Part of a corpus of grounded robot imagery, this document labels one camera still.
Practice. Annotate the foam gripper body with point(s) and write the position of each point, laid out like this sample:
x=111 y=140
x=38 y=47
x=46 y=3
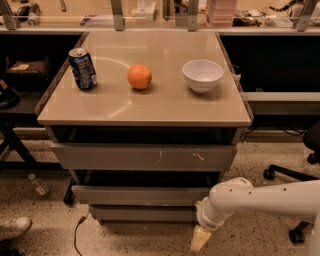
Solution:
x=205 y=220

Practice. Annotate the grey drawer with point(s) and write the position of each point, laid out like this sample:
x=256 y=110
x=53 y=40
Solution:
x=142 y=157
x=143 y=213
x=138 y=196

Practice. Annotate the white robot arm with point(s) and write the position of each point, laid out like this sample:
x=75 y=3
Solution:
x=300 y=200

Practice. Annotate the grey bottom drawer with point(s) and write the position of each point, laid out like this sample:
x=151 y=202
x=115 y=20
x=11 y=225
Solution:
x=143 y=213

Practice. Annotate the beige drawer cabinet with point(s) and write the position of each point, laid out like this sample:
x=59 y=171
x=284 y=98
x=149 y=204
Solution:
x=155 y=133

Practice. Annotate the grey top drawer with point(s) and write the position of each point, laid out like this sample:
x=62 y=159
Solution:
x=142 y=157

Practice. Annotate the white bowl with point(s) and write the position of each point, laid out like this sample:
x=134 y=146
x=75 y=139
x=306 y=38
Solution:
x=201 y=75

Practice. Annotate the clear plastic bottle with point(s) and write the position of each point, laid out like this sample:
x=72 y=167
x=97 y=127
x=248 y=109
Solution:
x=39 y=185

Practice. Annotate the orange fruit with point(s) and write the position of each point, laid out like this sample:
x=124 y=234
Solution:
x=139 y=76

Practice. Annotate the white shoe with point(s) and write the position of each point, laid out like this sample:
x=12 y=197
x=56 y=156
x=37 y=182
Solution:
x=14 y=228

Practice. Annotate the blue soda can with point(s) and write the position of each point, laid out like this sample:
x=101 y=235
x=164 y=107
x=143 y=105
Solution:
x=82 y=68

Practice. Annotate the pink stacked trays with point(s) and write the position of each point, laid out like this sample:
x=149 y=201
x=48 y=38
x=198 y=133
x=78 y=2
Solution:
x=220 y=13

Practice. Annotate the white box on shelf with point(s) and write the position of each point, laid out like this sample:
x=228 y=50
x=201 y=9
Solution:
x=146 y=10

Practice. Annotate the black stand left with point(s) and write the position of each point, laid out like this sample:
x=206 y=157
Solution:
x=21 y=115

